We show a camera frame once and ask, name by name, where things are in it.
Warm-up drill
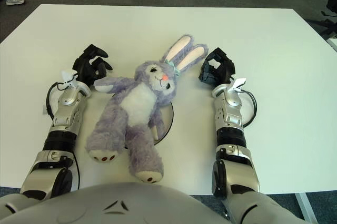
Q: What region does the white table leg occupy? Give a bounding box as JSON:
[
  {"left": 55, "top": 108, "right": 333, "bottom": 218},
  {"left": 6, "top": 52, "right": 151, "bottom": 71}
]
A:
[{"left": 294, "top": 191, "right": 319, "bottom": 224}]

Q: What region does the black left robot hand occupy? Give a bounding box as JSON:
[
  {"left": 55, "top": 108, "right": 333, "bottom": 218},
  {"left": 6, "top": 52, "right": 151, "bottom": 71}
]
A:
[{"left": 72, "top": 44, "right": 113, "bottom": 87}]

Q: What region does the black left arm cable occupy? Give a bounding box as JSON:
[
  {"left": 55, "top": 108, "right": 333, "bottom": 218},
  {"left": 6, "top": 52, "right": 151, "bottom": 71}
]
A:
[{"left": 46, "top": 82, "right": 81, "bottom": 190}]

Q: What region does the silver robot torso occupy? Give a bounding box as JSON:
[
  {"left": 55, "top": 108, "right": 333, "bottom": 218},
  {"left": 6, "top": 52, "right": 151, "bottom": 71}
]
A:
[{"left": 39, "top": 181, "right": 230, "bottom": 224}]

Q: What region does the black equipment stand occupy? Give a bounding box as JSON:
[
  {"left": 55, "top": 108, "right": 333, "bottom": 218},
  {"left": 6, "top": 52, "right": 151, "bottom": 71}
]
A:
[{"left": 320, "top": 0, "right": 337, "bottom": 35}]

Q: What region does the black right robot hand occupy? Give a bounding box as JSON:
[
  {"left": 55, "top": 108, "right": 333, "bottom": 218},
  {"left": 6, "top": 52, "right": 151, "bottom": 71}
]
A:
[{"left": 198, "top": 47, "right": 235, "bottom": 86}]

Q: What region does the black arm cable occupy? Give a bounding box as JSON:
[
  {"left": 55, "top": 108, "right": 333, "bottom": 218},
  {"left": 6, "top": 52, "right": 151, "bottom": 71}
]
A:
[
  {"left": 238, "top": 89, "right": 257, "bottom": 129},
  {"left": 46, "top": 82, "right": 81, "bottom": 190}
]

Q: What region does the purple plush bunny doll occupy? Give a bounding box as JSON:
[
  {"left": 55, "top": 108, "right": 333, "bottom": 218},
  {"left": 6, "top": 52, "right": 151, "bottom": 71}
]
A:
[{"left": 84, "top": 34, "right": 209, "bottom": 184}]

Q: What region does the white plate with black rim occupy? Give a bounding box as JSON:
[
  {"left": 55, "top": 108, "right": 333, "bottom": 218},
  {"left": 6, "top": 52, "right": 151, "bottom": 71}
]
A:
[{"left": 112, "top": 94, "right": 174, "bottom": 146}]

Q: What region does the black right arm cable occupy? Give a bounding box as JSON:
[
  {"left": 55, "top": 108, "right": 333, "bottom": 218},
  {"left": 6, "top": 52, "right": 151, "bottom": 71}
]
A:
[{"left": 238, "top": 89, "right": 257, "bottom": 129}]

